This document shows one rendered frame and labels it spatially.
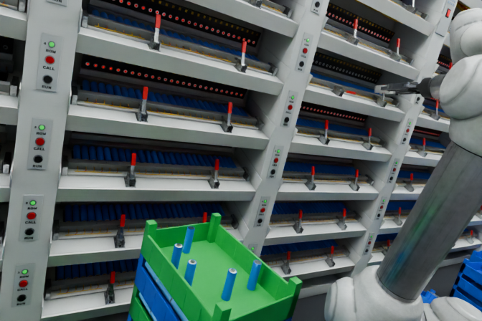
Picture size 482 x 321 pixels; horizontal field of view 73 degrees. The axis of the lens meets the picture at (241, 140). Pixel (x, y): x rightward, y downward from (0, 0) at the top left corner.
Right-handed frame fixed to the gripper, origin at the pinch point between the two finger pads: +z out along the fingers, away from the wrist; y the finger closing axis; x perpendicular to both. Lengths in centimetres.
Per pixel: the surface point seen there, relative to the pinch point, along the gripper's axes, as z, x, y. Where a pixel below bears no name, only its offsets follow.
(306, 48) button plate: -3.8, 4.5, -49.0
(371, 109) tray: -0.1, -9.5, -6.6
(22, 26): 0, -9, -125
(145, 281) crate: -16, -60, -97
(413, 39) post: 0.5, 25.1, 16.0
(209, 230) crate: -10, -52, -80
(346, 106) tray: 0.4, -10.3, -21.6
